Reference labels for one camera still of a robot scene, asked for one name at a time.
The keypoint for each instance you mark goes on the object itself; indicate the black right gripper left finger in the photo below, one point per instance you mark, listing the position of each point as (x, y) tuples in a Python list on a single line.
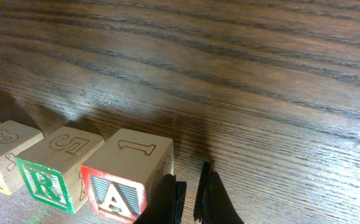
[(167, 203)]

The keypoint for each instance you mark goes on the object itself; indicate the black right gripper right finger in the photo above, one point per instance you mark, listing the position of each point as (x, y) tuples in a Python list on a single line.
[(212, 203)]

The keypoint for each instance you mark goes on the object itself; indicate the red A block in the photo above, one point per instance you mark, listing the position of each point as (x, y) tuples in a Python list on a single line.
[(120, 176)]

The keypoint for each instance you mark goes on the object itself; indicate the green R block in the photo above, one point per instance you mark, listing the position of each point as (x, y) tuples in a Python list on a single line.
[(51, 167)]

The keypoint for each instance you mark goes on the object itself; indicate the yellow C block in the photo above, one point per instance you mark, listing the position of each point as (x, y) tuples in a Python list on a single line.
[(14, 138)]

